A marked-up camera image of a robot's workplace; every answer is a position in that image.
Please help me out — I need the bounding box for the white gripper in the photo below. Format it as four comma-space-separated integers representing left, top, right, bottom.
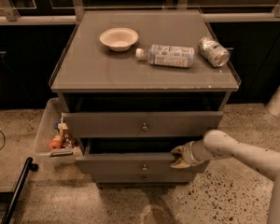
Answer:
170, 141, 207, 169

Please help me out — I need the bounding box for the grey drawer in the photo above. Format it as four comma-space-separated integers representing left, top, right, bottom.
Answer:
77, 137, 208, 175
63, 111, 223, 138
92, 172, 194, 184

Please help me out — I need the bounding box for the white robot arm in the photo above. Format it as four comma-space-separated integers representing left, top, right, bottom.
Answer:
171, 130, 280, 224

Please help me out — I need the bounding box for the grey top drawer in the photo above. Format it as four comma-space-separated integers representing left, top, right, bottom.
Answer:
63, 111, 223, 138

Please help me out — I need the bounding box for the grey bottom drawer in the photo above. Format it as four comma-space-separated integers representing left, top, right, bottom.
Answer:
92, 172, 194, 184

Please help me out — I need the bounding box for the grey drawer cabinet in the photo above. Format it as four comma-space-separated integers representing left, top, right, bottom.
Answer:
49, 9, 242, 185

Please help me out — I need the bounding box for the clear plastic water bottle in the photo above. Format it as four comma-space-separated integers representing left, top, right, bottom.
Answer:
135, 44, 194, 68

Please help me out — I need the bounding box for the silver drink can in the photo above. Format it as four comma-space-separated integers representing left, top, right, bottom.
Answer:
198, 37, 230, 67

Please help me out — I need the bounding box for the small brown snack box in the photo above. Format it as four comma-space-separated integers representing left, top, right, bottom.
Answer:
58, 123, 75, 148

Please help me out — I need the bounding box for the orange toy fruit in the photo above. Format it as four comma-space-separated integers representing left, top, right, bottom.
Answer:
49, 138, 62, 150

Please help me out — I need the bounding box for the white paper bowl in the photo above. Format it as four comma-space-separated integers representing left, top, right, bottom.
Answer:
99, 28, 138, 52

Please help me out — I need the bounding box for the clear plastic storage bin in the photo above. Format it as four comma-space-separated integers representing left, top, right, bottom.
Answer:
34, 98, 82, 166

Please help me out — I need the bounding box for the black metal bar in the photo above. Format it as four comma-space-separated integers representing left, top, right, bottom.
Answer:
1, 157, 38, 224

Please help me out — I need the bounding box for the metal window railing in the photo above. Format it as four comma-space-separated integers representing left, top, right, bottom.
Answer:
0, 0, 280, 24

